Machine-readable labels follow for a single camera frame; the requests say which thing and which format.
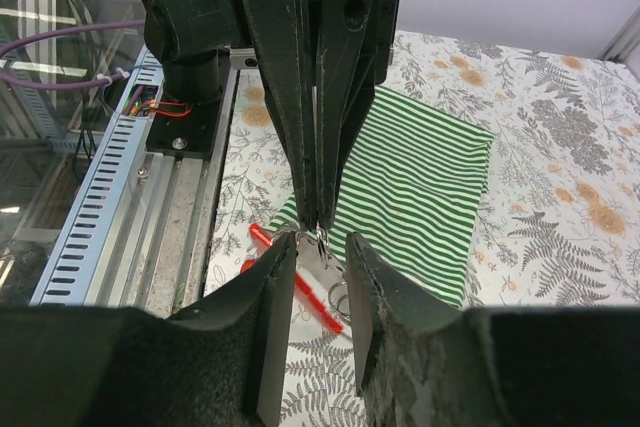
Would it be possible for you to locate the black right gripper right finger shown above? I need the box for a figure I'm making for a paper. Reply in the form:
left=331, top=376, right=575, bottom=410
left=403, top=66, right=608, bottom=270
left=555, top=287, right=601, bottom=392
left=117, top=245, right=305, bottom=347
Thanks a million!
left=346, top=233, right=639, bottom=426

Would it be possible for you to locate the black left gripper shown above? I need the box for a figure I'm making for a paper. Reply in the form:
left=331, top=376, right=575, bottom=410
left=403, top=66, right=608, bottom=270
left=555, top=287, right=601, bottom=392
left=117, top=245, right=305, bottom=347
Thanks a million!
left=231, top=0, right=399, bottom=227

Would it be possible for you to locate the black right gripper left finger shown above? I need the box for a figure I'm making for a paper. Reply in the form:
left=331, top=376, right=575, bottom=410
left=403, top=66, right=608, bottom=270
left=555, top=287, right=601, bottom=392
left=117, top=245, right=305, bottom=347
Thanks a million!
left=1, top=234, right=296, bottom=426

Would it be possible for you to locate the red key tag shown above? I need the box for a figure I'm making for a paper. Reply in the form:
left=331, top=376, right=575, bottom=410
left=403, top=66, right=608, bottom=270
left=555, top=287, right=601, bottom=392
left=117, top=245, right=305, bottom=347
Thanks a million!
left=240, top=223, right=346, bottom=335

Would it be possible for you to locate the red keyring fob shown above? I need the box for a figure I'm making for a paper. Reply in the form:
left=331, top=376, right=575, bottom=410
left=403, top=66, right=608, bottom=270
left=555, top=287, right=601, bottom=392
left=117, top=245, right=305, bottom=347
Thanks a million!
left=294, top=231, right=351, bottom=298

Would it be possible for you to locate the metal keyring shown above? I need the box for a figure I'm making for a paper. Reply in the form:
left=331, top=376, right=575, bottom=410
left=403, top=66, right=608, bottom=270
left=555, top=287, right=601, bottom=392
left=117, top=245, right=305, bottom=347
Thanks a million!
left=316, top=225, right=351, bottom=326

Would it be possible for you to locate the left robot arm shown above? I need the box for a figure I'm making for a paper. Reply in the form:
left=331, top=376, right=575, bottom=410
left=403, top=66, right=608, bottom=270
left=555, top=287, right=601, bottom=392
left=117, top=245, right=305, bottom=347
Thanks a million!
left=142, top=0, right=399, bottom=229

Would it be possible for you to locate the green striped cloth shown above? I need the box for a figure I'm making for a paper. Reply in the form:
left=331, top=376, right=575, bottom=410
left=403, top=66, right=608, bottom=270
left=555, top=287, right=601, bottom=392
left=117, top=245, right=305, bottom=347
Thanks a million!
left=269, top=85, right=496, bottom=309

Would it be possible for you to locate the aluminium front rail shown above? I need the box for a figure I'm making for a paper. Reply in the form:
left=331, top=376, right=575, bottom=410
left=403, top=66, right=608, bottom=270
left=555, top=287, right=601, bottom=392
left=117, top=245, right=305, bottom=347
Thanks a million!
left=107, top=69, right=239, bottom=317

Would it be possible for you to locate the slotted cable duct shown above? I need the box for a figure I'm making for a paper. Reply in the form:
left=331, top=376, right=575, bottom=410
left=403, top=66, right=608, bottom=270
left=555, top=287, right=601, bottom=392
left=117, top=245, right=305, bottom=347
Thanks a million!
left=30, top=48, right=162, bottom=306

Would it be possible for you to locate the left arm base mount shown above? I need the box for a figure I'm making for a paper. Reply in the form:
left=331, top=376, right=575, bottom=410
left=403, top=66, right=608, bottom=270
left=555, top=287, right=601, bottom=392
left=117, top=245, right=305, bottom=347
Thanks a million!
left=146, top=49, right=230, bottom=160

